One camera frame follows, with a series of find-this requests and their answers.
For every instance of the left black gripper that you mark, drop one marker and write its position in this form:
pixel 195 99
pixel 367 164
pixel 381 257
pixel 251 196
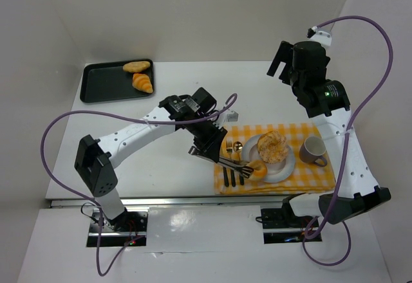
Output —
pixel 210 141

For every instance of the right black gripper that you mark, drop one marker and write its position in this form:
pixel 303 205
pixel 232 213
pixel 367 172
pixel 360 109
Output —
pixel 282 62

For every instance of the metal tongs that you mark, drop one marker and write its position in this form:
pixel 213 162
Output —
pixel 237 166

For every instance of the small ring bread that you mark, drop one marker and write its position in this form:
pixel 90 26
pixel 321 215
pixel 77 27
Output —
pixel 259 170

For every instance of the sugared round bread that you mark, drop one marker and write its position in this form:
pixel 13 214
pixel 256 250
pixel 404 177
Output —
pixel 272 147

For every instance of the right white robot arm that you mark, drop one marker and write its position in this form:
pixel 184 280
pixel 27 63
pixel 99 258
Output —
pixel 327 105

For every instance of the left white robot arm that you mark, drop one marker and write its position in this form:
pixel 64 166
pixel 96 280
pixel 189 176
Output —
pixel 97 159

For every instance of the oval bread roll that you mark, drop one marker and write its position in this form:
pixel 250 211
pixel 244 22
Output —
pixel 136 66

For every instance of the white plate blue rim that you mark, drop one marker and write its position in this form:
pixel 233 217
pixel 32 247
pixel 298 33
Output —
pixel 275 172

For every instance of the striped croissant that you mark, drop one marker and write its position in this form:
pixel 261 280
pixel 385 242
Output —
pixel 142 83

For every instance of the yellow checkered cloth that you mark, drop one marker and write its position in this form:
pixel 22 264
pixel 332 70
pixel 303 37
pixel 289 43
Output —
pixel 305 177

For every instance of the black baking tray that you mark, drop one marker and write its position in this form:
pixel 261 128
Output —
pixel 107 82

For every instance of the black handled fork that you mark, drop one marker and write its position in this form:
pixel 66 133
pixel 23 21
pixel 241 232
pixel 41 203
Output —
pixel 229 151

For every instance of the black handled spoon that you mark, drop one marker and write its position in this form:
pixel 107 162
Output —
pixel 237 147

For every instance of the black handled knife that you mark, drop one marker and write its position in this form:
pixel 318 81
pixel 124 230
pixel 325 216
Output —
pixel 225 177

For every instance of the front aluminium rail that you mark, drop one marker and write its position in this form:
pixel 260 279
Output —
pixel 205 200

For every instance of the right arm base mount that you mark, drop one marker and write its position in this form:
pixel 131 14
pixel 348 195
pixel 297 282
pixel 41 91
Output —
pixel 280 225

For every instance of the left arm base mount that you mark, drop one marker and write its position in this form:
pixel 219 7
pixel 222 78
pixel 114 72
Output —
pixel 133 230

